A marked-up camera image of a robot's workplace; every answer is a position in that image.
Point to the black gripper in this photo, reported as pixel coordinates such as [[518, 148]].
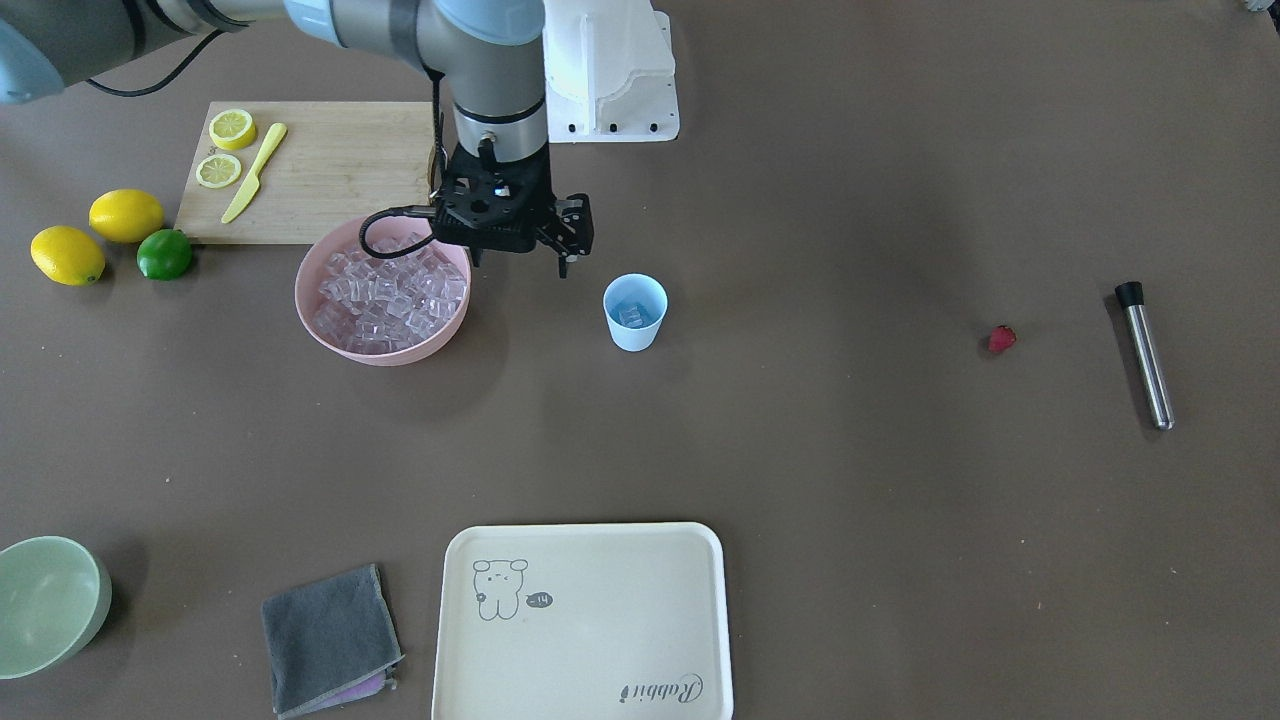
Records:
[[573, 226]]

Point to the red strawberry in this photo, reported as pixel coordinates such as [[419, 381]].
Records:
[[1001, 339]]

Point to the steel muddler black tip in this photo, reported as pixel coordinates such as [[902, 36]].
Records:
[[1131, 299]]

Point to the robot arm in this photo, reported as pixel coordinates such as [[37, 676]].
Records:
[[484, 60]]

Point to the light blue cup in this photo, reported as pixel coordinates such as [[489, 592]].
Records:
[[635, 287]]

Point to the pink bowl of ice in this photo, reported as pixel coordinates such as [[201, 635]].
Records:
[[389, 297]]

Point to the wooden cutting board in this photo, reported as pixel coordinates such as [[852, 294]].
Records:
[[338, 161]]

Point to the yellow plastic knife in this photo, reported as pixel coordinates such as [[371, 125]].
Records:
[[251, 183]]

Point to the lemon slice upper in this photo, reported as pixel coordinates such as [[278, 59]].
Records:
[[232, 129]]

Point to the lemon slice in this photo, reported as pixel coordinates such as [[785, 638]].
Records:
[[218, 171], [232, 129]]

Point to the lemon slice lower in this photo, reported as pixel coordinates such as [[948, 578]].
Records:
[[218, 171]]

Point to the green lime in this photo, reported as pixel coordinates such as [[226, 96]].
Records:
[[165, 255]]

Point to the cream rabbit tray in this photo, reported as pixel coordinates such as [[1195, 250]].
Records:
[[584, 621]]

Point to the yellow lemon near board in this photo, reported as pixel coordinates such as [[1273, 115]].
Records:
[[126, 215]]

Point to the grey folded cloth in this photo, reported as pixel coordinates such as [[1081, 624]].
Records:
[[329, 642]]

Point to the yellow lemon outer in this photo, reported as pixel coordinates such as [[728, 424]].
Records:
[[67, 255]]

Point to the mint green bowl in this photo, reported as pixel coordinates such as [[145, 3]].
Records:
[[55, 595]]

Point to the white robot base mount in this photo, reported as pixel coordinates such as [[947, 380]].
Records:
[[610, 72]]

